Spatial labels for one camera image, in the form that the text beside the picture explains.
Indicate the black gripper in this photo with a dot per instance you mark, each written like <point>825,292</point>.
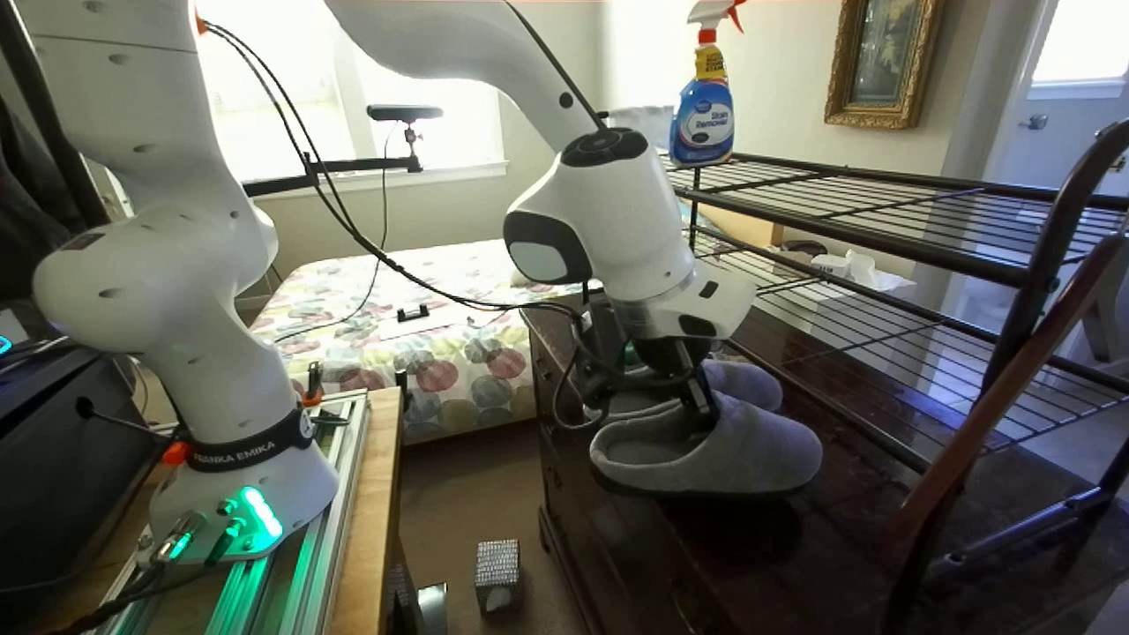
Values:
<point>611,359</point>

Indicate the floral patterned mattress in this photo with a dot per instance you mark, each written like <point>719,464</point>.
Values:
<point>453,339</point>

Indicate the blue spray cleaner bottle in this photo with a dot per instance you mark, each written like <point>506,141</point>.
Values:
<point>702,119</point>

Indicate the gold framed picture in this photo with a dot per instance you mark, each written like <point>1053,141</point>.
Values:
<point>883,61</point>

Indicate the black box beside robot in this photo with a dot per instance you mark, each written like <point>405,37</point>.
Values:
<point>67,454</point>

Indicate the black metal wire rack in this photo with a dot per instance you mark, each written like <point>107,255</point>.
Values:
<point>926,279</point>

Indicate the black camera on stand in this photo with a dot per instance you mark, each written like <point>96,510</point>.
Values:
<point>408,119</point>

